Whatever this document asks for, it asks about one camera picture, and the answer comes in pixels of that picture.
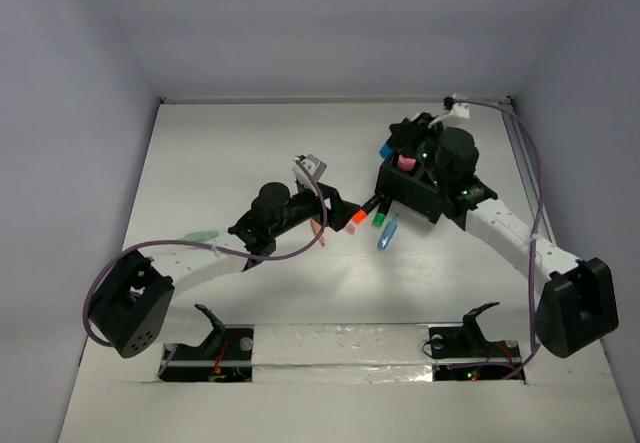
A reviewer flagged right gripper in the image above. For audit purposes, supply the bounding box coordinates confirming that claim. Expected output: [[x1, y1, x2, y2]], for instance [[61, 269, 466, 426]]
[[392, 112, 451, 191]]

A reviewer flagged orange cap black highlighter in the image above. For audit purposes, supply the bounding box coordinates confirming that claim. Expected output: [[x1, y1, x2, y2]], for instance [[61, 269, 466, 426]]
[[352, 194, 382, 225]]

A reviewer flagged pink cap black highlighter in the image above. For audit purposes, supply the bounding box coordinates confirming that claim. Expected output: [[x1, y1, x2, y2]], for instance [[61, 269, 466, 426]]
[[396, 155, 416, 173]]

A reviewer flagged green cap black highlighter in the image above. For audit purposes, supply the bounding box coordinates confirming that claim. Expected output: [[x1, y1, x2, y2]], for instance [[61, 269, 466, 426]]
[[372, 197, 393, 228]]

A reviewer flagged blue cap black highlighter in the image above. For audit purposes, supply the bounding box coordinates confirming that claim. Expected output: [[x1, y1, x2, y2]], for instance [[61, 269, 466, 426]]
[[379, 142, 394, 159]]

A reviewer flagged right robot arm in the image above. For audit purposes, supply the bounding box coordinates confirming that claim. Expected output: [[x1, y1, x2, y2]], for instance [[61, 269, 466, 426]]
[[376, 112, 619, 358]]

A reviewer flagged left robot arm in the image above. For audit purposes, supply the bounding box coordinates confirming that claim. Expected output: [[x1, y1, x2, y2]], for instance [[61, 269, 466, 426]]
[[82, 181, 360, 359]]

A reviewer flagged orange translucent highlighter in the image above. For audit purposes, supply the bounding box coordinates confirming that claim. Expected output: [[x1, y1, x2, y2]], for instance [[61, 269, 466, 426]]
[[309, 219, 326, 247]]

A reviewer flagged black slotted organizer box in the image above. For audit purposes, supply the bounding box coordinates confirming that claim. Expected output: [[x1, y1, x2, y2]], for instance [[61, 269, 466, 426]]
[[374, 153, 444, 223]]

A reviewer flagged blue translucent highlighter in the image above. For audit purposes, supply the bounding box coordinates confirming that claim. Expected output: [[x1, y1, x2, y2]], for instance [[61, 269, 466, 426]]
[[377, 214, 399, 251]]

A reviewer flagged green translucent highlighter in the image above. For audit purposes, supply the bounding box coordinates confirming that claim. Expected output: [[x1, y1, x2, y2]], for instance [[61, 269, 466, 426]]
[[182, 230, 219, 244]]

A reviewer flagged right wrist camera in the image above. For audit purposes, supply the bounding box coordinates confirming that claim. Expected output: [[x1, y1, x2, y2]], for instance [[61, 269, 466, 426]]
[[427, 94, 470, 129]]

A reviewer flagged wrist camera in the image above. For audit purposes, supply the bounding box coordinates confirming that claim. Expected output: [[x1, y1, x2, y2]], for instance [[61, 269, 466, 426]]
[[292, 154, 327, 189], [427, 94, 470, 129]]

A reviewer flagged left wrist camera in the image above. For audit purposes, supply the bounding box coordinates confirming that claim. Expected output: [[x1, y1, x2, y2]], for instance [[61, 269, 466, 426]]
[[292, 154, 327, 189]]

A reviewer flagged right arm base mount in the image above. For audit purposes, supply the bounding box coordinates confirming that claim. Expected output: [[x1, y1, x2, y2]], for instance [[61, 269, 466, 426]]
[[421, 302, 526, 382]]

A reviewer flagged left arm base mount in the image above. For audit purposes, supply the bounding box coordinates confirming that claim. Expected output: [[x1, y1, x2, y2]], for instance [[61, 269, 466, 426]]
[[157, 304, 254, 383]]

